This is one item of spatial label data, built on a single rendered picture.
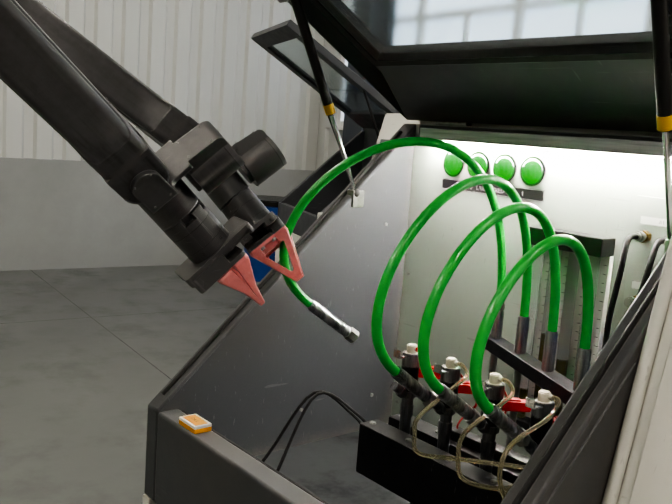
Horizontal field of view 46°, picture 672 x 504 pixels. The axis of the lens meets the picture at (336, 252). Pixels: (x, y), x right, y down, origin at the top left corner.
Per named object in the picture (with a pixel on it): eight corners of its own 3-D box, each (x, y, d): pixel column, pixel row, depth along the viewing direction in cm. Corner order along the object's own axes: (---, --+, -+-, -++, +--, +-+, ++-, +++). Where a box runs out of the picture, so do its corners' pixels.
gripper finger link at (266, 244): (318, 265, 122) (280, 219, 123) (316, 263, 115) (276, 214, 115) (284, 293, 122) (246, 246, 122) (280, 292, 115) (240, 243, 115)
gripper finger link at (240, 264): (284, 295, 97) (235, 241, 93) (242, 336, 95) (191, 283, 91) (266, 284, 103) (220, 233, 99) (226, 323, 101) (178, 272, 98)
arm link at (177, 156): (93, 143, 87) (126, 189, 82) (172, 77, 87) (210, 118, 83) (149, 196, 97) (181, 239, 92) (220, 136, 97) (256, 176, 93)
